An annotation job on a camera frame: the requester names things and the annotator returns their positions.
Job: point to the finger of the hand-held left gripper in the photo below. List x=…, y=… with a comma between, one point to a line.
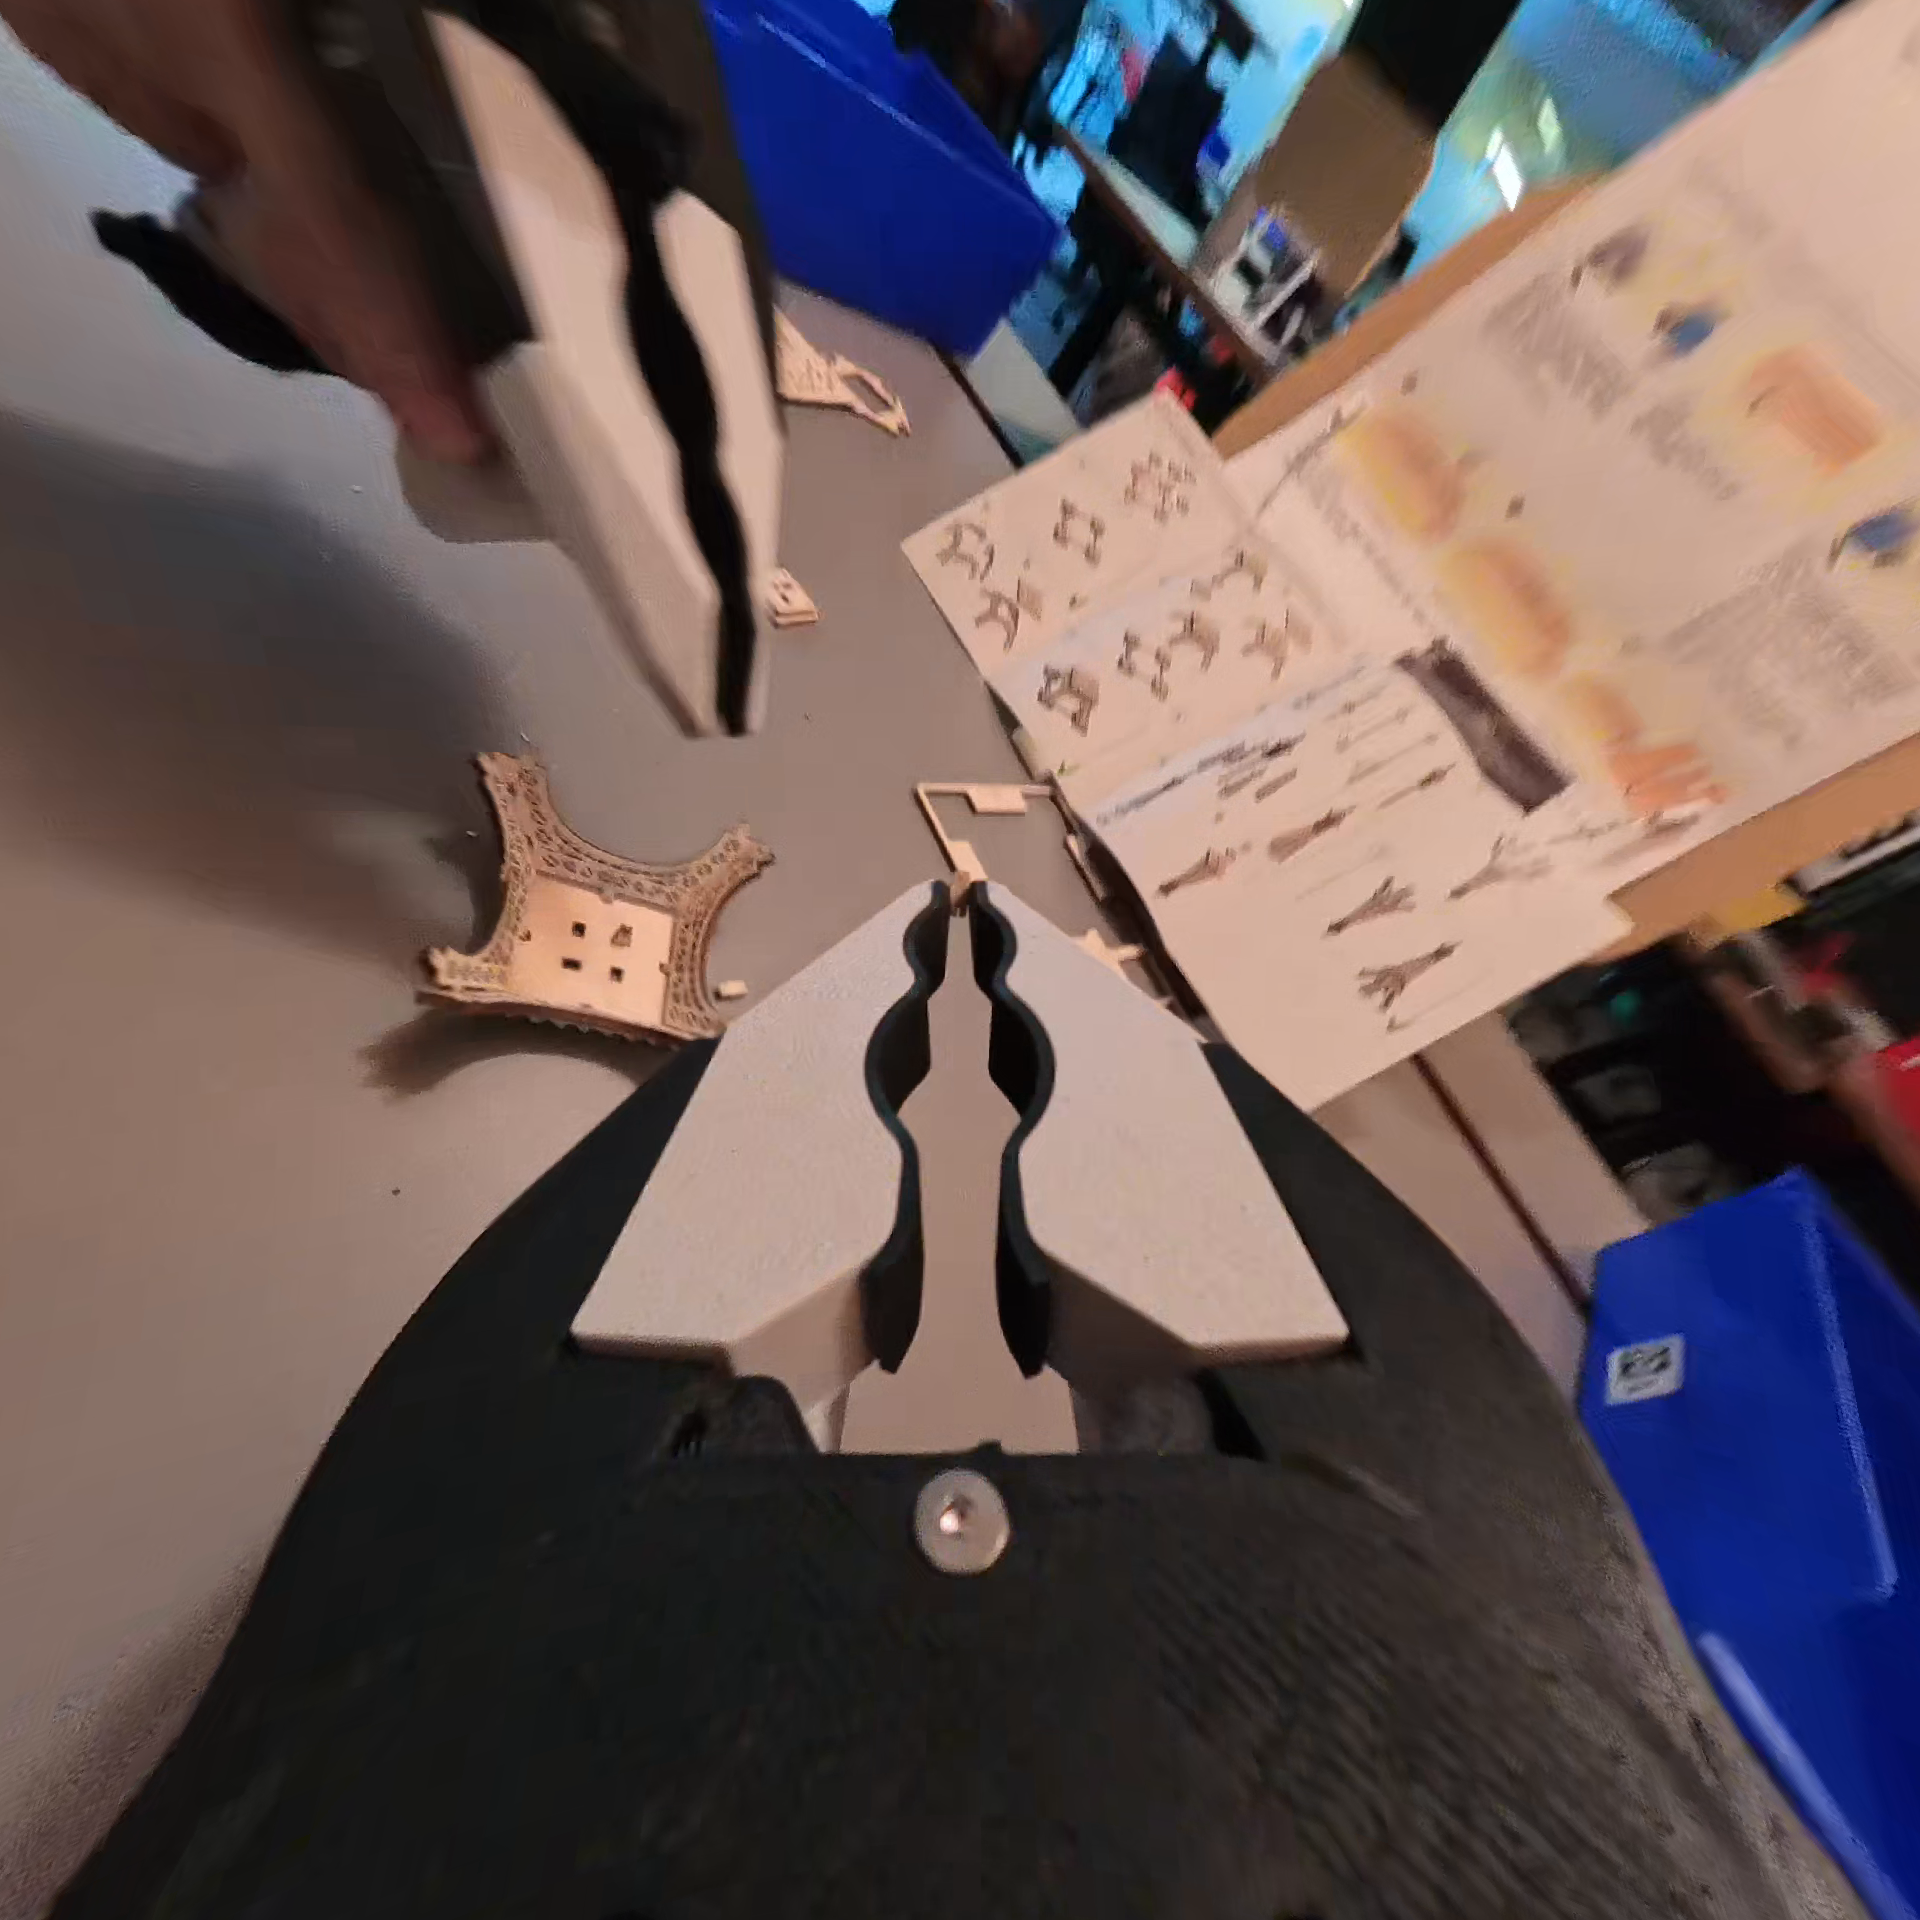
x=579, y=375
x=734, y=375

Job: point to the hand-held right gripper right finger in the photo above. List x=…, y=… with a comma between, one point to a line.
x=1170, y=1201

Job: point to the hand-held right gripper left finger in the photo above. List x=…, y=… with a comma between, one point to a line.
x=751, y=1201

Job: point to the wooden tower base model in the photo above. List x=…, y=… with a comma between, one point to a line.
x=599, y=930

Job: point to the grey desk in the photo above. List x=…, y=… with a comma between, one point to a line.
x=224, y=1201

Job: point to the person's left hand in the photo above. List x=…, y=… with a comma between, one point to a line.
x=224, y=89

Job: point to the wooden part sheet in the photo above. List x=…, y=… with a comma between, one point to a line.
x=832, y=375
x=975, y=795

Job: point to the blue storage bin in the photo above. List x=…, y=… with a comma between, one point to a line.
x=870, y=181
x=1769, y=1500

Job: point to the folded assembly manual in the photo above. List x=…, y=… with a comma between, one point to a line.
x=1275, y=780

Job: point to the wooden display board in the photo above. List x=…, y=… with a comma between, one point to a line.
x=1769, y=861

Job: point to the printed instruction sheet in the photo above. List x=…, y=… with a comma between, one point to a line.
x=1723, y=451

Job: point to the square wooden frame piece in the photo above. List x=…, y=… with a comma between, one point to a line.
x=791, y=600

